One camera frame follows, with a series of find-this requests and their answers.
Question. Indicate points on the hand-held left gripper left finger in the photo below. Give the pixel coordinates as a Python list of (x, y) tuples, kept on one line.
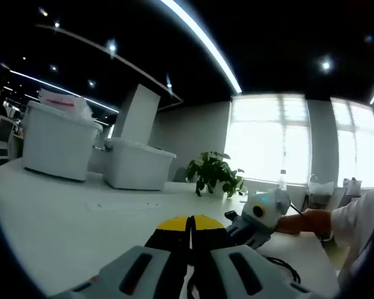
[(137, 271)]

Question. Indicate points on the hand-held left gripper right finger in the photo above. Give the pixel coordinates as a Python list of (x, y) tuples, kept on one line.
[(237, 274)]

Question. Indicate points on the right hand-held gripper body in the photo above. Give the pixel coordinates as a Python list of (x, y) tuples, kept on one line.
[(268, 215)]

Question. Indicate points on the white desktop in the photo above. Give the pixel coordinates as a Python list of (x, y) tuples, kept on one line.
[(65, 218)]

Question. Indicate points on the clear plastic bottle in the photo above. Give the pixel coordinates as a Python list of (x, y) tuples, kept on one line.
[(282, 182)]

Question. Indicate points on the white plastic bag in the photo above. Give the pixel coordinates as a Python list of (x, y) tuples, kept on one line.
[(321, 185)]

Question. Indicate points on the green potted plant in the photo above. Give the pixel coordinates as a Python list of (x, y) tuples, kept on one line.
[(212, 171)]

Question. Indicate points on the bright window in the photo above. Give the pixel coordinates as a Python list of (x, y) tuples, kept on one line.
[(268, 140), (358, 143)]

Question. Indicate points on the person's upper body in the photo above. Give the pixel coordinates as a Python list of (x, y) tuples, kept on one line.
[(355, 218)]

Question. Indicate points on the white storage bin with bags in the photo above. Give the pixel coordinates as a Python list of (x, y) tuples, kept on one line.
[(56, 146)]

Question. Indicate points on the pile of clear plastic bags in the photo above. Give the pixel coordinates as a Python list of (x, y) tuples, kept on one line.
[(68, 104)]

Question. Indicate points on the office chair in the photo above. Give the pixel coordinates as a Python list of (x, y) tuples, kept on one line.
[(3, 137)]

